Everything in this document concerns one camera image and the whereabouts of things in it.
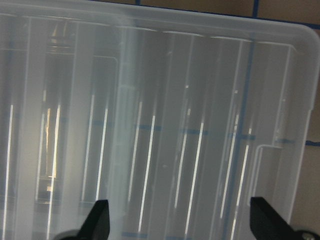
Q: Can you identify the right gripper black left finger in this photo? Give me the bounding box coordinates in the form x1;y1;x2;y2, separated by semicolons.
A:
76;199;110;240

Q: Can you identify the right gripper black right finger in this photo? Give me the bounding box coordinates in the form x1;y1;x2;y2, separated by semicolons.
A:
250;197;300;240

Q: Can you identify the clear plastic box lid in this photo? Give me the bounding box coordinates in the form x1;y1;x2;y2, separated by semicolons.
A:
0;0;320;240

